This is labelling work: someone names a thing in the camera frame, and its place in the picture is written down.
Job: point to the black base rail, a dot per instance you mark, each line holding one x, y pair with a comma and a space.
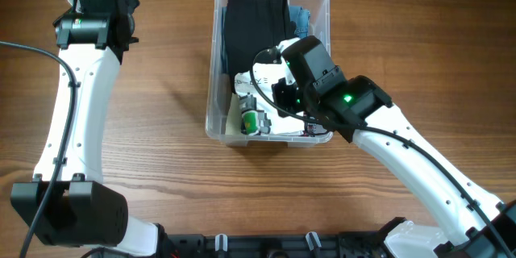
342, 245

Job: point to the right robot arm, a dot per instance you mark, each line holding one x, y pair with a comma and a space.
470, 221

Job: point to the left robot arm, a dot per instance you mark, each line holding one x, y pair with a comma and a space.
66, 202

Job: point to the black garment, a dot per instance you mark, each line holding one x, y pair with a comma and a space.
251, 26

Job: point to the white t-shirt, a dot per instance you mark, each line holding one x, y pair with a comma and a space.
254, 88

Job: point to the cream cloth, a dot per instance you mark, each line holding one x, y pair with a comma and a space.
234, 119

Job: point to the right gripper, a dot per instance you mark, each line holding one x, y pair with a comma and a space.
280, 89

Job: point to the clear plastic storage container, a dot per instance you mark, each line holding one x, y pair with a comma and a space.
219, 93

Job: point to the blue denim jeans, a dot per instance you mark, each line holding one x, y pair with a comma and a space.
297, 14

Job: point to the plaid shirt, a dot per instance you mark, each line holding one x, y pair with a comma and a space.
313, 129

